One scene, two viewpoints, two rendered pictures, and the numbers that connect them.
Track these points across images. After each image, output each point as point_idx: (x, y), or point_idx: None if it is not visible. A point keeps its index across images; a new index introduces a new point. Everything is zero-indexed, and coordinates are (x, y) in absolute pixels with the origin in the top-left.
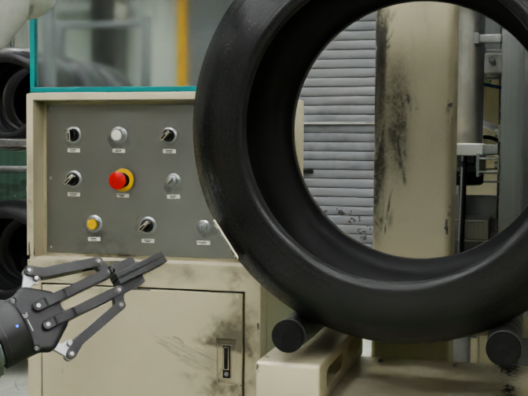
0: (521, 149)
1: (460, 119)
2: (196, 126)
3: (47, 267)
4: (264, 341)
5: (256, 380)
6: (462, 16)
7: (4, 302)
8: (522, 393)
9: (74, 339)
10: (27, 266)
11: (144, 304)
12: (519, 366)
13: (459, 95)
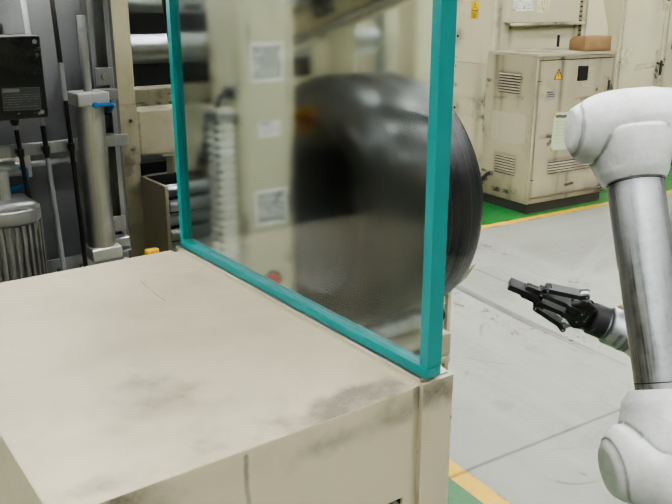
0: (128, 230)
1: (113, 221)
2: (482, 214)
3: (577, 289)
4: None
5: (450, 342)
6: (103, 118)
7: (600, 304)
8: None
9: (561, 318)
10: (588, 289)
11: None
12: None
13: (110, 198)
